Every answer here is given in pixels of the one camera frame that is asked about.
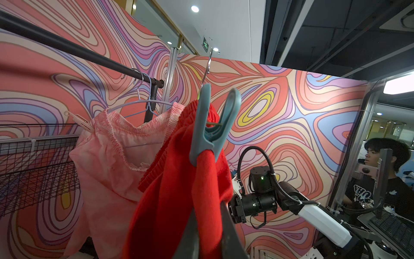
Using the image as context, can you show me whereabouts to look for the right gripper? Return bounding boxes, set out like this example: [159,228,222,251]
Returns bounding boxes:
[228,176,246,224]

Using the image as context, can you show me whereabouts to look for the person at desk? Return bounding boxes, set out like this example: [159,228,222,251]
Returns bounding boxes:
[343,138,414,225]

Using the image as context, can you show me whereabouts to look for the black keyboard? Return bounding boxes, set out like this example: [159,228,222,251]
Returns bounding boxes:
[368,213,414,259]

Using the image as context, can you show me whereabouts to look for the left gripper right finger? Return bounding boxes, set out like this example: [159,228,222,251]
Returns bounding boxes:
[220,202,249,259]

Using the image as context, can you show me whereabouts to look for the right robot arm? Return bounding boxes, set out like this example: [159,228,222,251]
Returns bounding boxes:
[228,146,374,259]

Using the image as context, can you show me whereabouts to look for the red shorts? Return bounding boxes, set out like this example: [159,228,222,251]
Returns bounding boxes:
[121,101,233,259]

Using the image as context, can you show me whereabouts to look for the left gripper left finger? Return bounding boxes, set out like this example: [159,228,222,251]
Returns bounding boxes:
[172,210,200,259]

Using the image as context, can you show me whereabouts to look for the black clothes rack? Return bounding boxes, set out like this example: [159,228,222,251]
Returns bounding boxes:
[1,11,172,106]

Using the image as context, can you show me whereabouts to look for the pink tie-dye shorts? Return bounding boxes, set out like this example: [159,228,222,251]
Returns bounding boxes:
[64,103,184,259]

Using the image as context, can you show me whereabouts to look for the black wire basket rear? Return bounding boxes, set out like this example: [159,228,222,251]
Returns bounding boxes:
[1,123,80,217]

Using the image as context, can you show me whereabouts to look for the beige clothespin left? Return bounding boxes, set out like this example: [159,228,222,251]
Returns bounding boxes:
[64,111,94,133]

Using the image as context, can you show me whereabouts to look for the teal grey clothespin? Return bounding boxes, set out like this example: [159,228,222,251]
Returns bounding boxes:
[189,84,241,166]

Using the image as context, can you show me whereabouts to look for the lavender wire hanger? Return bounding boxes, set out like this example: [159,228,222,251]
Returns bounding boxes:
[105,73,173,113]

